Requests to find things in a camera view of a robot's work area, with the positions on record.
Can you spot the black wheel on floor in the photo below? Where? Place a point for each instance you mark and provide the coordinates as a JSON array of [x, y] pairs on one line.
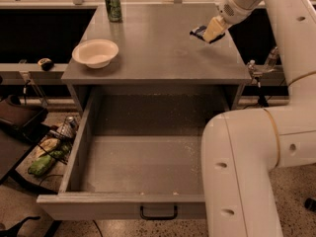
[[310, 204]]

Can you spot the green chip bag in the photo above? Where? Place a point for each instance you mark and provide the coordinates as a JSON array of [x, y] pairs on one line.
[[44, 163]]

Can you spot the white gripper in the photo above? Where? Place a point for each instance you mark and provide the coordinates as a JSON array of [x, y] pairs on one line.
[[234, 12]]

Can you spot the blue rxbar blueberry bar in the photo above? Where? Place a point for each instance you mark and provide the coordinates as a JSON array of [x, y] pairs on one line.
[[199, 31]]

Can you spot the green soda can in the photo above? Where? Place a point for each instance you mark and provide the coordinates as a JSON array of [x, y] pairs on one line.
[[114, 10]]

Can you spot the white paper bowl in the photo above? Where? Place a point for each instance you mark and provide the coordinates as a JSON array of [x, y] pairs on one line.
[[95, 53]]

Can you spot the grey open top drawer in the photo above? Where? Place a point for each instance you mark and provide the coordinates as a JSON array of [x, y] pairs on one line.
[[136, 149]]

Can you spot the black drawer handle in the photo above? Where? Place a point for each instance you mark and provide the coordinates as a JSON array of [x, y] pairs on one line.
[[158, 212]]

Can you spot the black tape measure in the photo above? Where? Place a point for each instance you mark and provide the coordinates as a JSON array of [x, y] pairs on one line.
[[45, 64]]

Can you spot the black wire basket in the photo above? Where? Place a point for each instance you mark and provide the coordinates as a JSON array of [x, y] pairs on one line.
[[58, 142]]

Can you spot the clear water bottle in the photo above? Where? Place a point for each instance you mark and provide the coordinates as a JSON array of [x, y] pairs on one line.
[[271, 60]]

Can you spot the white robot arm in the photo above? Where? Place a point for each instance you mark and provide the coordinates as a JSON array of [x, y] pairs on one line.
[[238, 148]]

